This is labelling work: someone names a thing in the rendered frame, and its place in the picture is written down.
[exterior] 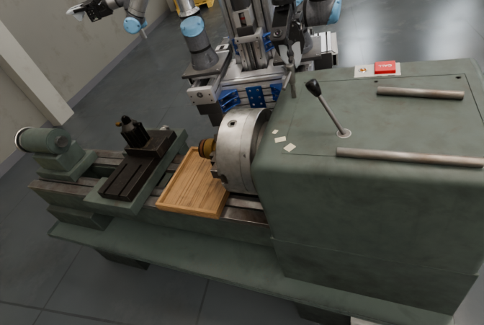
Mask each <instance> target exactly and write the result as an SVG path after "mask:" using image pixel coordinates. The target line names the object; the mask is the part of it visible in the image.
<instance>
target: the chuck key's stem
mask: <svg viewBox="0 0 484 325"><path fill-rule="evenodd" d="M286 68H287V73H288V71H291V72H292V74H291V77H290V80H289V84H290V86H291V94H292V98H296V96H297V92H296V88H295V82H296V80H295V71H294V66H293V64H292V63H288V64H287V65H286Z"/></svg>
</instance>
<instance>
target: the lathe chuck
mask: <svg viewBox="0 0 484 325"><path fill-rule="evenodd" d="M254 109H255V108H241V109H236V110H235V109H231V110H230V111H229V112H228V113H227V114H226V115H225V117H224V118H223V120H222V122H221V124H220V127H219V131H218V136H217V140H216V147H215V160H216V167H217V171H218V176H221V174H224V175H225V176H226V177H227V180H228V184H226V183H224V182H221V183H222V185H223V186H224V188H225V189H226V190H227V191H229V192H237V193H244V194H250V195H252V194H251V193H250V192H249V191H248V190H247V189H246V187H245V184H244V183H243V178H242V174H241V162H240V151H241V137H242V133H243V128H244V125H245V122H246V119H247V117H248V116H249V114H250V113H251V111H252V110H254ZM231 120H236V121H237V125H236V126H235V127H233V128H229V127H228V123H229V122H230V121H231Z"/></svg>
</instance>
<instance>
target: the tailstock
mask: <svg viewBox="0 0 484 325"><path fill-rule="evenodd" d="M22 133H23V134H22ZM21 134H22V136H21V144H22V146H21V145H20V144H19V137H20V135H21ZM14 144H15V146H16V147H17V148H18V149H19V150H20V151H21V152H24V153H33V152H34V153H35V154H34V155H32V158H33V159H34V160H36V162H37V163H38V164H39V165H40V166H41V167H40V168H39V169H38V170H37V171H36V173H37V174H38V175H39V176H40V177H42V178H46V179H56V180H61V181H67V182H76V181H77V180H78V179H79V178H80V177H81V176H82V175H83V173H84V172H85V171H86V170H87V169H88V168H89V167H90V166H91V165H92V164H93V163H94V162H95V160H96V159H97V158H98V156H97V154H96V153H95V152H94V151H93V150H84V149H83V148H82V147H80V145H79V144H78V143H77V142H76V141H72V140H71V137H70V135H69V133H68V132H67V131H66V130H64V129H60V128H33V127H25V128H21V129H20V130H18V131H17V133H16V134H15V136H14Z"/></svg>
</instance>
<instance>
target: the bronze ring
mask: <svg viewBox="0 0 484 325"><path fill-rule="evenodd" d="M215 147H216V142H214V138H208V139H202V140H201V141H200V143H199V146H198V152H199V155H200V157H202V158H205V159H210V157H209V155H210V154H211V152H212V151H215Z"/></svg>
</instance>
